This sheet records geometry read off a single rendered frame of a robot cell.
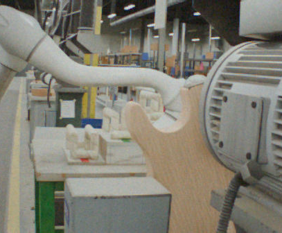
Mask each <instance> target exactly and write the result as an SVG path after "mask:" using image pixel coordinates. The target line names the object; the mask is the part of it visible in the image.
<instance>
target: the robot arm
mask: <svg viewBox="0 0 282 233"><path fill-rule="evenodd" d="M28 63H29V64H31V65H33V66H34V67H37V68H39V69H41V70H43V71H45V72H47V73H48V74H51V75H52V76H54V77H56V78H58V79H60V80H62V81H64V82H67V83H69V84H71V85H72V84H73V85H77V86H80V87H81V86H83V87H124V86H145V87H151V88H153V89H155V90H157V91H158V93H160V94H161V98H162V104H163V105H164V106H165V108H166V111H165V112H164V114H163V115H162V116H161V118H160V119H158V121H155V123H154V124H153V125H154V126H155V127H158V128H165V127H169V126H171V125H172V124H174V123H175V122H176V121H177V119H178V118H179V116H180V114H181V112H182V100H181V96H180V90H179V88H180V86H182V87H183V86H185V85H187V84H189V83H194V82H195V81H201V80H205V79H206V77H205V76H203V75H194V76H190V78H188V79H187V80H185V79H183V78H180V79H174V78H172V77H170V76H168V75H167V74H163V73H162V72H160V71H156V70H154V69H144V68H131V67H90V66H84V65H81V64H78V63H77V62H74V61H73V60H71V59H70V58H68V56H67V55H66V54H65V53H64V52H62V50H60V48H59V46H57V44H56V43H55V42H54V41H53V40H52V39H51V38H50V37H49V36H48V35H47V34H46V33H45V32H44V31H43V30H42V29H41V26H40V24H39V23H38V21H37V20H35V19H34V17H32V16H30V15H27V14H24V13H23V12H20V11H18V10H16V9H14V8H11V7H9V6H0V102H1V99H2V98H3V96H4V95H5V93H6V90H7V89H8V87H9V86H10V83H11V82H12V80H13V78H14V77H15V74H16V73H17V72H20V71H21V70H24V68H25V67H26V65H27V64H28Z"/></svg>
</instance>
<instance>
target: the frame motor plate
mask: <svg viewBox="0 0 282 233"><path fill-rule="evenodd" d="M226 189H228V188H226ZM226 189H213V190H211V198H210V205H211V206H212V207H213V208H215V209H216V210H217V211H219V212H220V211H221V207H222V205H223V201H224V195H225V192H227V190H226ZM234 201H235V203H234V205H233V209H232V213H231V218H230V220H231V221H232V222H233V223H235V224H236V225H237V226H239V227H241V228H243V229H244V231H246V232H247V233H282V216H281V215H279V214H277V213H275V212H273V211H272V210H271V209H269V208H267V207H264V205H262V204H260V203H258V202H256V201H255V200H252V199H251V198H249V197H247V196H246V195H244V194H243V193H241V192H239V191H237V195H236V199H235V200H234Z"/></svg>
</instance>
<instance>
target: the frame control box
mask: <svg viewBox="0 0 282 233"><path fill-rule="evenodd" d="M171 202H172V193H171V192H169V190H167V189H166V188H165V187H164V186H163V185H162V184H160V182H158V181H157V180H155V179H154V178H67V179H65V181H64V233H168V230H169V223H170V210H171Z"/></svg>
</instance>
